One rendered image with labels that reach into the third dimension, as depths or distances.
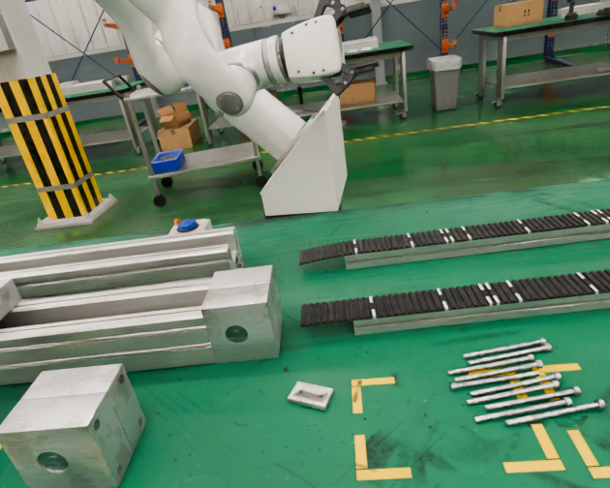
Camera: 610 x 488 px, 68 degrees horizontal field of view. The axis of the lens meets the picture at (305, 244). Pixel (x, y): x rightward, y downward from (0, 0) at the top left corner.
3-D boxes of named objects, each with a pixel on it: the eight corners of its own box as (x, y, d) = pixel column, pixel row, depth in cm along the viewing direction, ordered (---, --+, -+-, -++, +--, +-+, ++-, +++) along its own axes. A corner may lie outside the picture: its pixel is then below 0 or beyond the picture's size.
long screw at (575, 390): (575, 390, 51) (576, 383, 51) (581, 397, 50) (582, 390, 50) (483, 408, 51) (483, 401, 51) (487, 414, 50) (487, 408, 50)
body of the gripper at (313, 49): (283, 36, 86) (340, 20, 83) (291, 91, 87) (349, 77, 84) (269, 24, 79) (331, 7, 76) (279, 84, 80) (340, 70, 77)
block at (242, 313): (284, 307, 75) (273, 257, 70) (279, 357, 63) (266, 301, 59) (230, 313, 75) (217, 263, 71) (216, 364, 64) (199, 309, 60)
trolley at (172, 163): (263, 167, 423) (241, 52, 378) (268, 186, 374) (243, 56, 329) (153, 189, 415) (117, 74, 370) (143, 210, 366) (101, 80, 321)
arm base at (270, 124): (281, 163, 128) (228, 121, 125) (321, 108, 120) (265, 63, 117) (266, 183, 111) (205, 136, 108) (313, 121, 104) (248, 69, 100)
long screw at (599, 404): (599, 403, 49) (600, 396, 49) (605, 411, 48) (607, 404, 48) (503, 422, 49) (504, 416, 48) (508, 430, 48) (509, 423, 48)
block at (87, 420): (153, 406, 59) (130, 349, 54) (118, 488, 49) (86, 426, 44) (80, 412, 60) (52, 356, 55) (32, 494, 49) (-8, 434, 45)
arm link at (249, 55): (258, 54, 78) (265, 30, 84) (191, 73, 82) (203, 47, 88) (274, 97, 84) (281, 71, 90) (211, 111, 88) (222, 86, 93)
